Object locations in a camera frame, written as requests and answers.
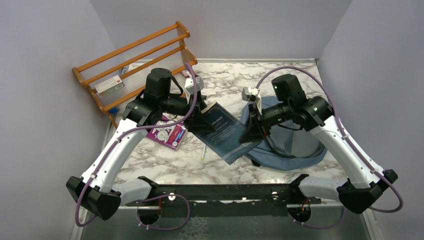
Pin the white box on shelf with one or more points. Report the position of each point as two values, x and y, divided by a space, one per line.
109 86

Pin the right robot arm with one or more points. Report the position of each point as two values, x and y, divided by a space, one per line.
366 180

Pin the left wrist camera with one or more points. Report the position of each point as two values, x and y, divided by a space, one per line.
191 86

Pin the blue backpack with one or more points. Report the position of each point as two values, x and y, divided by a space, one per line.
299 147

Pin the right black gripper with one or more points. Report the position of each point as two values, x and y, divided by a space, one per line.
255 129

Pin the yellow capped pen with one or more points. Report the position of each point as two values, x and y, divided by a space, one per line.
203 154

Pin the wooden shelf rack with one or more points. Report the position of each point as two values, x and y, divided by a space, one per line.
165 48

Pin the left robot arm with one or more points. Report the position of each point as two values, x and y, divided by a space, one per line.
96 191

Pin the dark blue book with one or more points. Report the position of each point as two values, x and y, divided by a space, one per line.
225 139

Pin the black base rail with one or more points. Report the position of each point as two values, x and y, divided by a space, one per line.
224 200

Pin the purple stationery package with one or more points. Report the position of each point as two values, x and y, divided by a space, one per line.
171 136

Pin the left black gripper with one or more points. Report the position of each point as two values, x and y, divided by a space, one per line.
198 122

